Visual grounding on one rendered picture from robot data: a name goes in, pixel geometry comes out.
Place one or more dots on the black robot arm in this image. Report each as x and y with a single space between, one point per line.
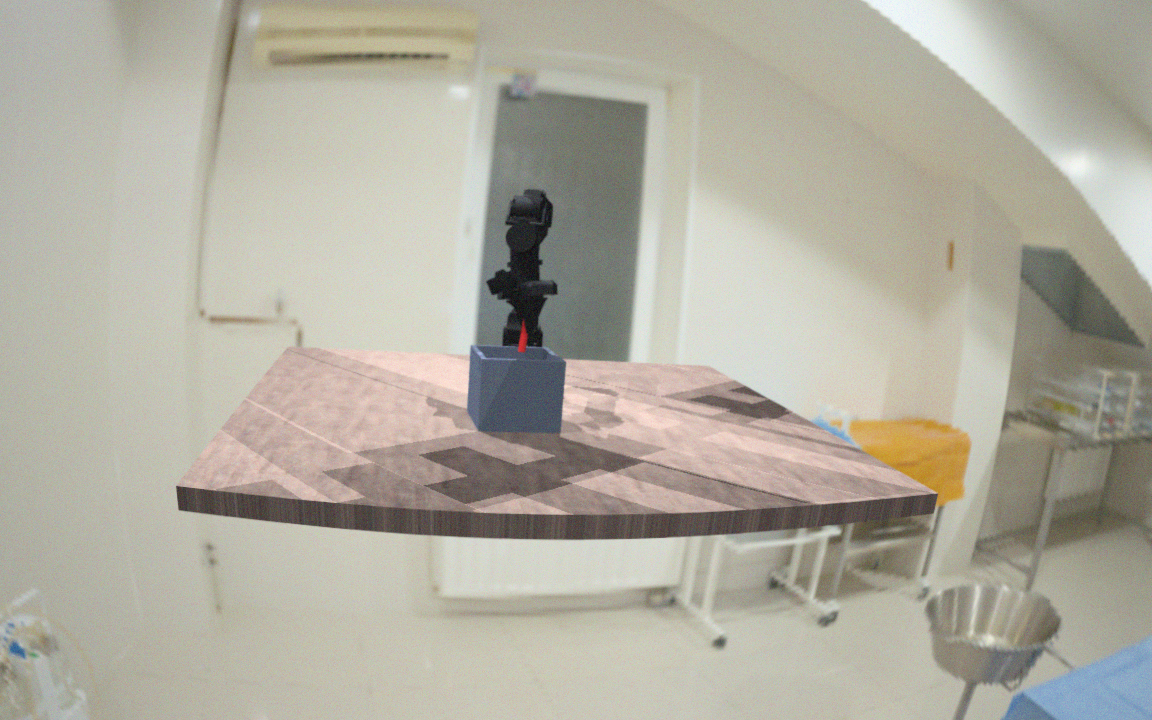
531 215

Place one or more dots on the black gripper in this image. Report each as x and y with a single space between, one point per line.
528 299

